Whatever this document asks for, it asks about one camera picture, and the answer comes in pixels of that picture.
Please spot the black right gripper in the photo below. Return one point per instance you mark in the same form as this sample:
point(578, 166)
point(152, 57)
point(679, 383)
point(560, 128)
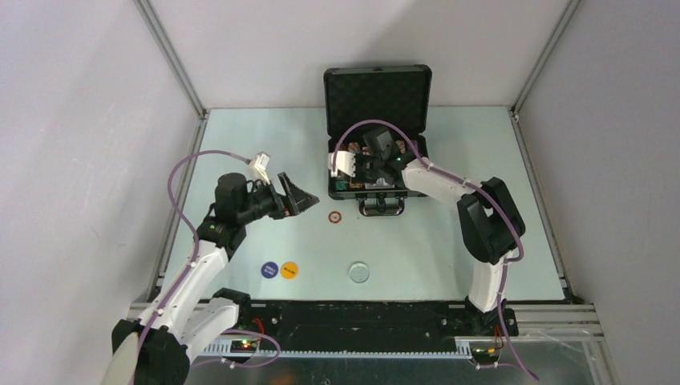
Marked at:
point(367, 156)

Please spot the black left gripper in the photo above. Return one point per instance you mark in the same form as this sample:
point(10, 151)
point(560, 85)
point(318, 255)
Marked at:
point(297, 200)

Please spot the orange poker chip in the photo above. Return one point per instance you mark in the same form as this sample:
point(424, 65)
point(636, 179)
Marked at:
point(334, 217)

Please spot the black poker case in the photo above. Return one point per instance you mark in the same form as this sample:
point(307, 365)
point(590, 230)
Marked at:
point(396, 94)

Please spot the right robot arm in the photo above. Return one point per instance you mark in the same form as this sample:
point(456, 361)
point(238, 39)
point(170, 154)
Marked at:
point(491, 225)

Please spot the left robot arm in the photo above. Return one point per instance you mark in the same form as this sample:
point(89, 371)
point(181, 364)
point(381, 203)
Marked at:
point(161, 344)

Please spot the yellow big blind button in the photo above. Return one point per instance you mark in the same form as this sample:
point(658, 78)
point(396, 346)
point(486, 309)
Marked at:
point(289, 270)

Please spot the blue small blind button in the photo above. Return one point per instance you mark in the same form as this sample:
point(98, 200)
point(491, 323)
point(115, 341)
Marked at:
point(269, 270)

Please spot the clear dealer button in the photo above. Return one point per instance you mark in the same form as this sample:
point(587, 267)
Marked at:
point(359, 272)

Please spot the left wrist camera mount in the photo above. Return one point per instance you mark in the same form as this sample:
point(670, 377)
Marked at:
point(257, 167)

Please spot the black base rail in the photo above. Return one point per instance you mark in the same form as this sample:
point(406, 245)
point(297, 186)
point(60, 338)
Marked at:
point(374, 327)

